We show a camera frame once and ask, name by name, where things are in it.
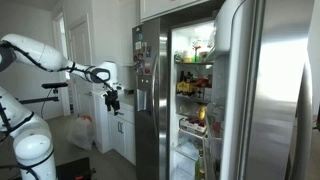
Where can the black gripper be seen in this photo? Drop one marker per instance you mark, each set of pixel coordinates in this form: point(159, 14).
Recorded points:
point(112, 102)

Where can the black robot base box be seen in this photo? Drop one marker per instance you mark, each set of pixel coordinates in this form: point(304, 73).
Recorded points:
point(75, 170)

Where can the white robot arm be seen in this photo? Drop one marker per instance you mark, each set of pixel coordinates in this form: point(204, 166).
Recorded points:
point(32, 140)

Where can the stainless steel fridge left door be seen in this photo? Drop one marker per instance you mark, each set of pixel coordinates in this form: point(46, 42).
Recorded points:
point(150, 97)

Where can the stainless steel fridge door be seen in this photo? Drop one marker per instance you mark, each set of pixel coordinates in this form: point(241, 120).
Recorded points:
point(150, 97)
point(263, 89)

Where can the stainless steel fridge right door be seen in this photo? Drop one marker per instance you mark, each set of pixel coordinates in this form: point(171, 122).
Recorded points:
point(263, 89)

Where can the white kitchen base cabinet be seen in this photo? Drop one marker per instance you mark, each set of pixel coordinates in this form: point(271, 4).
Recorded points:
point(115, 132)

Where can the white plastic trash bag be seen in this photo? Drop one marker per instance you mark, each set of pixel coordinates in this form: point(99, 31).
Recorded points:
point(81, 132)

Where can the yellow carton with bottles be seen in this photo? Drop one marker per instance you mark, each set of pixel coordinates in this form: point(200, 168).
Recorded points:
point(186, 84)

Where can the white interior door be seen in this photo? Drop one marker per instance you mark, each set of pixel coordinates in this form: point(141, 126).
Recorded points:
point(81, 55)

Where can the red fruit box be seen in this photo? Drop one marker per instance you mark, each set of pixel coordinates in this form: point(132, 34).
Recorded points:
point(195, 126)

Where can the yellow food item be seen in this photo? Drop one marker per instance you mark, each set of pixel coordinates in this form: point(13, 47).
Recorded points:
point(202, 112)

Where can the white upper cabinet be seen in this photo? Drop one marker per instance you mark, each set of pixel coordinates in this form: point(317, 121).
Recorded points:
point(179, 9)

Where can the green bottle in door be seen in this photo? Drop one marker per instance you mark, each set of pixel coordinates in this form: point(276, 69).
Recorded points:
point(199, 167)

